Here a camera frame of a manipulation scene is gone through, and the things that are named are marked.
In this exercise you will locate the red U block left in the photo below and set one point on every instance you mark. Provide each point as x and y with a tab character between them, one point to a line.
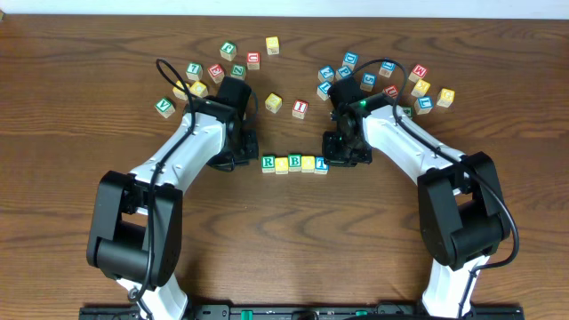
253	60

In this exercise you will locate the yellow W block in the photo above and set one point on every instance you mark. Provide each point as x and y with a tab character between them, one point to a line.
273	103

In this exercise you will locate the green V block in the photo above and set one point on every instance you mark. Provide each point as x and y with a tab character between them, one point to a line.
165	107

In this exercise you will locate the red I block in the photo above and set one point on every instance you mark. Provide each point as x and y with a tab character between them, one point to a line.
300	108

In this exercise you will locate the green 7 block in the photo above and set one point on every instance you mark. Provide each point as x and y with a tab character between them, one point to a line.
194	71

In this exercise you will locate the green J block left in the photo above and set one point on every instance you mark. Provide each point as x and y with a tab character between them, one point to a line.
228	51

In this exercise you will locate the yellow block beside M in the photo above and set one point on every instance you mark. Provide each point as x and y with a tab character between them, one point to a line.
420	89

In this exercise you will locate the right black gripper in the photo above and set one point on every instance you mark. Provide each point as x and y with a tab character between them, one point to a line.
332	157

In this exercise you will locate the green 4 block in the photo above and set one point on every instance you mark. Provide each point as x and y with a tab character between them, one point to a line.
408	111

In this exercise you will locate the yellow O block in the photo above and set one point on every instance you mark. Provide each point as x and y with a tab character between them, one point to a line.
308	164
281	165

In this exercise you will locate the green Z block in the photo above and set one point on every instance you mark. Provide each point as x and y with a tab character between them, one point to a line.
238	71

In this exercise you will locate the blue P block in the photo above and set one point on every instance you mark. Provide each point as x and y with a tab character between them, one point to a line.
343	72

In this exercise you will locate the red M block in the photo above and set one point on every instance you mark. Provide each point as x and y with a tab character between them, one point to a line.
418	72

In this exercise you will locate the yellow block outer left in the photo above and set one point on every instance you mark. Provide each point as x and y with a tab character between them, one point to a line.
179	91

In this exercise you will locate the blue D block pale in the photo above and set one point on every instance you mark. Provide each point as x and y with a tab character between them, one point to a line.
387	69

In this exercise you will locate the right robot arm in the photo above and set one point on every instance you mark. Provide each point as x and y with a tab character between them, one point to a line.
463	218

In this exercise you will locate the blue 2 block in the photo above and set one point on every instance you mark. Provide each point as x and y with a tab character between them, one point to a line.
326	74

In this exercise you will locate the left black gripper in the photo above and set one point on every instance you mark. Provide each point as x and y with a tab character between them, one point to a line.
245	148

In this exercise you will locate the yellow top block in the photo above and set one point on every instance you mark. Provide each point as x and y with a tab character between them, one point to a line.
272	45

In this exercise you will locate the green R block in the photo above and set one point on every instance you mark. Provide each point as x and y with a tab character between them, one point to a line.
268	164

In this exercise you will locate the green B block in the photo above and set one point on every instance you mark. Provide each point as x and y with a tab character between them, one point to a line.
294	163

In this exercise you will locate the blue 5 block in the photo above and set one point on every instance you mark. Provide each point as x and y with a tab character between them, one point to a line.
368	82

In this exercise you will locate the red E block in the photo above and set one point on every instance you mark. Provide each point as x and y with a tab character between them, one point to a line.
216	73

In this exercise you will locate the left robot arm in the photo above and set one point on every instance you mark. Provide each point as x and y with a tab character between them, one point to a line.
135	236

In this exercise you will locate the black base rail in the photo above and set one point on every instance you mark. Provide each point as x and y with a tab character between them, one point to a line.
385	310

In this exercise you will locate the blue l block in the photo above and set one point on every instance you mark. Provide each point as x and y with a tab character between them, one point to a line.
423	105
321	167

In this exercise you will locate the red u block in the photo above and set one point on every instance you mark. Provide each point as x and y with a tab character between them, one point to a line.
391	91
253	60

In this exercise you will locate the red U block right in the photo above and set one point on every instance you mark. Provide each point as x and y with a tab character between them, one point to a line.
391	91

